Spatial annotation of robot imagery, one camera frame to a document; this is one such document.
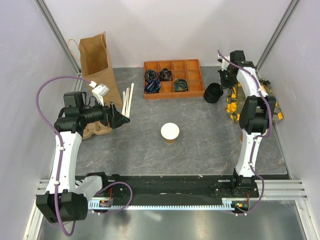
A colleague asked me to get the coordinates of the camouflage cloth bag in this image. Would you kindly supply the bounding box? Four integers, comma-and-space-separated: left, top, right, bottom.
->
225, 83, 284, 123

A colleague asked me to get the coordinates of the brown paper bag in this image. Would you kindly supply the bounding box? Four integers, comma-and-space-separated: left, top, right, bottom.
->
75, 32, 123, 108

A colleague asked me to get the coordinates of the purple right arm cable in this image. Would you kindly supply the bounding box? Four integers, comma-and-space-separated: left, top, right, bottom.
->
216, 49, 273, 217

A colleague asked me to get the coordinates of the cardboard cup carrier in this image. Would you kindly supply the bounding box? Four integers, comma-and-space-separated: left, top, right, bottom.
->
82, 121, 113, 140

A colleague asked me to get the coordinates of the blue striped cup sleeve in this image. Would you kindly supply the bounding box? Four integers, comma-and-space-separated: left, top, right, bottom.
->
144, 78, 161, 94

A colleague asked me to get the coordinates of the dark patterned cup sleeve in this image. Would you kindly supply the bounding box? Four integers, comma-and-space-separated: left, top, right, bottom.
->
144, 69, 158, 82

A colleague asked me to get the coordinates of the orange compartment tray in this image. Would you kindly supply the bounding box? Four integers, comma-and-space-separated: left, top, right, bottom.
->
143, 59, 205, 100

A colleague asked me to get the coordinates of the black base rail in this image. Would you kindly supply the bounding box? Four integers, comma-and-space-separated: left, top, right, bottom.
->
100, 174, 260, 206

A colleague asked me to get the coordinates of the green yellow cup sleeve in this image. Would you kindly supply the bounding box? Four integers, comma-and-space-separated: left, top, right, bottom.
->
173, 78, 189, 92

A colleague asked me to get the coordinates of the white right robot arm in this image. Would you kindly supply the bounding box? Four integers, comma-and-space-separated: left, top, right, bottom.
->
217, 50, 276, 197

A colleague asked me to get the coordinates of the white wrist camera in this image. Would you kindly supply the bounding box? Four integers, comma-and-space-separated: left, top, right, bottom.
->
89, 81, 109, 106
217, 56, 230, 71

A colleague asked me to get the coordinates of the brown black cup sleeve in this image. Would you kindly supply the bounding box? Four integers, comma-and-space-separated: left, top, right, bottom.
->
159, 67, 173, 82

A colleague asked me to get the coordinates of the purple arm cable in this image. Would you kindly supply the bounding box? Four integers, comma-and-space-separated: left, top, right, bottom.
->
35, 76, 93, 237
216, 49, 273, 217

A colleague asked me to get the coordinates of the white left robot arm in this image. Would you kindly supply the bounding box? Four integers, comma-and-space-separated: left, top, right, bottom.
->
36, 91, 130, 224

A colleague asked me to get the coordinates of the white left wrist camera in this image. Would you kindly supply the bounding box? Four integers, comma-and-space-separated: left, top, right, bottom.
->
89, 81, 109, 106

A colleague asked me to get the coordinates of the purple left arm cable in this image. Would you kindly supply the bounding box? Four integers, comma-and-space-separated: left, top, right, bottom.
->
35, 76, 93, 237

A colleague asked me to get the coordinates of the stack of black lids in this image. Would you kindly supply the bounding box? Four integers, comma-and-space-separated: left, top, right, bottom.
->
203, 83, 224, 104

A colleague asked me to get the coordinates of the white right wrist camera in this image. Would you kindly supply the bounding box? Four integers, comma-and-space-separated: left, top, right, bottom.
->
217, 56, 230, 71

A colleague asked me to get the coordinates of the stack of paper cups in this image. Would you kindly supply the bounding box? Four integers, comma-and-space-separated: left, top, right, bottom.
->
239, 133, 244, 143

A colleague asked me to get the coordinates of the brown paper coffee cup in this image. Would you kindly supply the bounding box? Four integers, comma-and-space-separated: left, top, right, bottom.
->
160, 122, 180, 144

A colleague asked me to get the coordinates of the slotted cable duct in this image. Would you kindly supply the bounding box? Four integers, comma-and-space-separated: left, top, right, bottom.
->
88, 199, 249, 211

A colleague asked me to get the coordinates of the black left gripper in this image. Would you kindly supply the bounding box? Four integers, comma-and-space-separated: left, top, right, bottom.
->
80, 95, 130, 129

